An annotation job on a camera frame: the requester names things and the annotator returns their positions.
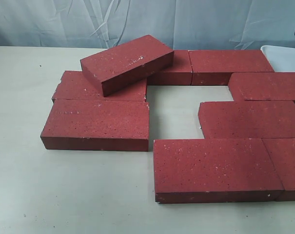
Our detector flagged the white plastic tray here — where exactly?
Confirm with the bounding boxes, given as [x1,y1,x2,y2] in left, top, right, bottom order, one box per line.
[260,45,295,72]

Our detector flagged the blue-grey backdrop cloth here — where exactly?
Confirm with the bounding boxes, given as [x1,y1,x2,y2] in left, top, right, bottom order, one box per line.
[0,0,295,50]

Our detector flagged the front large red brick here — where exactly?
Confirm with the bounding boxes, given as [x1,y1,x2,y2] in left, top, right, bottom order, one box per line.
[153,138,284,204]

